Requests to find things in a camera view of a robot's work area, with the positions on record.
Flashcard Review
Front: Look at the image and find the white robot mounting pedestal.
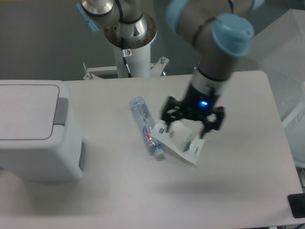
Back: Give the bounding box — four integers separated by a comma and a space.
83, 42, 169, 80

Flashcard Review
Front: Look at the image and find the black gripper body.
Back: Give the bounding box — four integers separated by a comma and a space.
179, 84, 221, 121

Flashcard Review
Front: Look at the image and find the black device at table corner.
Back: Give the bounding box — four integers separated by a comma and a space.
287, 193, 305, 219

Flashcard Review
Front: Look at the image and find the white push-lid trash can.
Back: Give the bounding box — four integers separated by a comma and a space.
0, 80, 84, 182

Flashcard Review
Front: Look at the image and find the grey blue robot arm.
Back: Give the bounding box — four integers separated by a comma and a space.
76, 0, 263, 136

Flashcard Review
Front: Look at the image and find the translucent plastic covered box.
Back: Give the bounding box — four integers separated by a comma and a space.
246, 10, 305, 167

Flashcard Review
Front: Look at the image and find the white plastic packaging bag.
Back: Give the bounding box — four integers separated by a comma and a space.
151, 121, 205, 165

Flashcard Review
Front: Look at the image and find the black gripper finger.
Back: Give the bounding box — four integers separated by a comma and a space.
200, 106, 225, 139
161, 96, 183, 133

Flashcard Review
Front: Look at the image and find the clear plastic water bottle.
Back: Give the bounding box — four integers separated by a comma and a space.
129, 96, 164, 161

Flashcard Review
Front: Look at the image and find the black cable on pedestal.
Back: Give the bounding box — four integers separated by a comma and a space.
120, 37, 133, 78

